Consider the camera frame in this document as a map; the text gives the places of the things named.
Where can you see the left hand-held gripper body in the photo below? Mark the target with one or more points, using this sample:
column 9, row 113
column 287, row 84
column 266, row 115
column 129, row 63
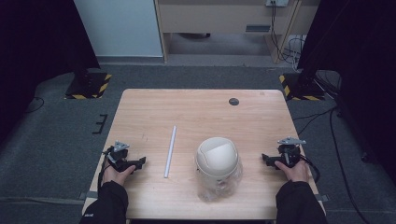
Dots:
column 120, row 154

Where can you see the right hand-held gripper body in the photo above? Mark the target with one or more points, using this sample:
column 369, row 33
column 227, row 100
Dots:
column 290, row 152

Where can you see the person's left hand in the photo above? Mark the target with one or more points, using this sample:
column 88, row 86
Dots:
column 115, row 174

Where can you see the person's right hand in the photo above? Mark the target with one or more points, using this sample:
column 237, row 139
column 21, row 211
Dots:
column 295, row 173

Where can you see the white plastic stick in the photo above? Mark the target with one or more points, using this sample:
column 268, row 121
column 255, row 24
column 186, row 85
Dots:
column 170, row 151

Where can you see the beige dome-lid trash bin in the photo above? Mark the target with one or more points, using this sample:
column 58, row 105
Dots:
column 217, row 157

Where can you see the clear plastic cup with lid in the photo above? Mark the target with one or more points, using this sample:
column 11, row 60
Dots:
column 219, row 188

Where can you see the black stand base yellow stripes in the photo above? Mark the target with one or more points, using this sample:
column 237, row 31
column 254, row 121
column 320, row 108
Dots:
column 90, row 87
column 300, row 88

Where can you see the grey round table grommet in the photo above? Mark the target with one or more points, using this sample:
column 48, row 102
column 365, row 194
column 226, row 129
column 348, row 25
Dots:
column 233, row 101

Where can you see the black curtain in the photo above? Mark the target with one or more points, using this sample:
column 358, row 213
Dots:
column 358, row 62
column 37, row 46

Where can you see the white partition panel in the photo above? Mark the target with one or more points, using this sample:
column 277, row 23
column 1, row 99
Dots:
column 118, row 28

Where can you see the light wooden desk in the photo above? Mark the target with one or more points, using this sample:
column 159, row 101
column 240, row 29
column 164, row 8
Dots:
column 218, row 15

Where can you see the grey wall socket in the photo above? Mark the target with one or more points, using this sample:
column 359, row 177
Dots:
column 276, row 2

